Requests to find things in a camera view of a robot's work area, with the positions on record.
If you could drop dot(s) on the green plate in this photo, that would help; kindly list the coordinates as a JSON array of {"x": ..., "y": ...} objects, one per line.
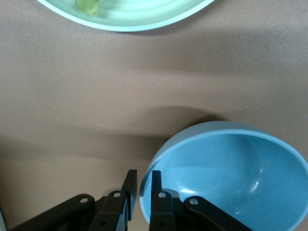
[{"x": 144, "y": 16}]

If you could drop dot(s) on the brown table cloth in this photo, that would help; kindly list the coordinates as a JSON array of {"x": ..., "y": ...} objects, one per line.
[{"x": 72, "y": 96}]

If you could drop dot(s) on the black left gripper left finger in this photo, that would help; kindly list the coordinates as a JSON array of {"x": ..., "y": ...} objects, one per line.
[{"x": 130, "y": 192}]

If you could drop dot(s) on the blue bowl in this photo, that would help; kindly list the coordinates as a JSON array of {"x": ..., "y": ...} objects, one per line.
[{"x": 216, "y": 168}]

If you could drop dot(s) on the green lettuce leaf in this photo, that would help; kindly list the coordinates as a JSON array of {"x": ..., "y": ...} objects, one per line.
[{"x": 87, "y": 7}]

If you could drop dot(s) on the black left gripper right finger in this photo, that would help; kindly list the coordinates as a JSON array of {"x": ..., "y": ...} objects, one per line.
[{"x": 158, "y": 207}]

